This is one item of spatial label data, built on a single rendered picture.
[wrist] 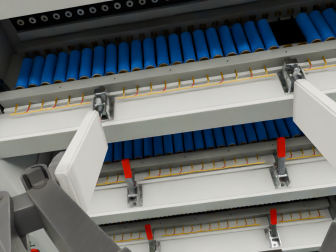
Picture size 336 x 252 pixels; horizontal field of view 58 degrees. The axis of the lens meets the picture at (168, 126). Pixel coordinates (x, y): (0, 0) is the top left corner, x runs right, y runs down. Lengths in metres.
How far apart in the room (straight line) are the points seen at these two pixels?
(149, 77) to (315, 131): 0.29
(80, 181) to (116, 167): 0.43
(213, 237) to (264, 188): 0.22
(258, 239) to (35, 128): 0.52
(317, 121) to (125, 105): 0.31
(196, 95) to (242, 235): 0.41
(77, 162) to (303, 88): 0.14
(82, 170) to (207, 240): 0.60
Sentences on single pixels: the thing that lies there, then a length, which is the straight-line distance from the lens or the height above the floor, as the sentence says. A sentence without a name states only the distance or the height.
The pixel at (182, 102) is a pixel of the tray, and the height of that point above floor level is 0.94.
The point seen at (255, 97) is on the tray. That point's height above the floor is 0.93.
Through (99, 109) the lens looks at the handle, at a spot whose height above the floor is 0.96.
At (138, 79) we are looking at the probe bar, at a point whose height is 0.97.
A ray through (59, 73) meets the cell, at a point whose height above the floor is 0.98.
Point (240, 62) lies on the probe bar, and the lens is 0.45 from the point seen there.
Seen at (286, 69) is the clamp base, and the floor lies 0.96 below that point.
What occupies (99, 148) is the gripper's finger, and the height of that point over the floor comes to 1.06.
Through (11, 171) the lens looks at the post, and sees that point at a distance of 0.56.
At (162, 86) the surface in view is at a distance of 0.45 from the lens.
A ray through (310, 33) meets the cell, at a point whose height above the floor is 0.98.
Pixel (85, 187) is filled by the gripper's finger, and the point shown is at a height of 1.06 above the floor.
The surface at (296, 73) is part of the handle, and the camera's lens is 0.44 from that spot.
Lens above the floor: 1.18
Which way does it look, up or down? 38 degrees down
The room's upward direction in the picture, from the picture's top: 11 degrees counter-clockwise
